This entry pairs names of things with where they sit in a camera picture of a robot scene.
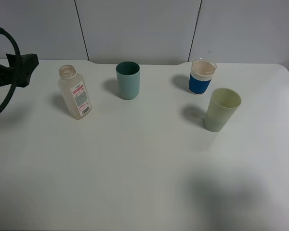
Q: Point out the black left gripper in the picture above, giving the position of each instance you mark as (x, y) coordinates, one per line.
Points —
(29, 62)

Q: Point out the clear plastic drink bottle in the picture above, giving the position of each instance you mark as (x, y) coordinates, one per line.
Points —
(74, 92)

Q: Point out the pale green plastic cup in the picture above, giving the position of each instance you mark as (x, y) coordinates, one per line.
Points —
(223, 103)

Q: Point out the teal plastic cup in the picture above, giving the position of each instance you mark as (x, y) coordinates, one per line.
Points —
(128, 77)

